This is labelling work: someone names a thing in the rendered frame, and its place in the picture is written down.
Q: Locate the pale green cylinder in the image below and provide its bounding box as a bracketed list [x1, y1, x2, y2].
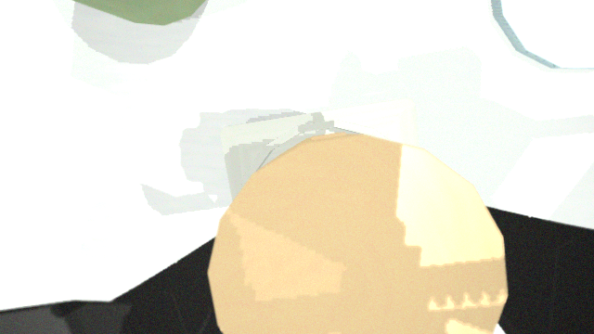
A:
[72, 0, 205, 25]

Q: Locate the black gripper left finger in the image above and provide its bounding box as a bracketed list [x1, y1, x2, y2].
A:
[0, 236, 223, 334]

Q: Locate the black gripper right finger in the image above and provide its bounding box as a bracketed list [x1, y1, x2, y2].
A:
[485, 205, 594, 334]

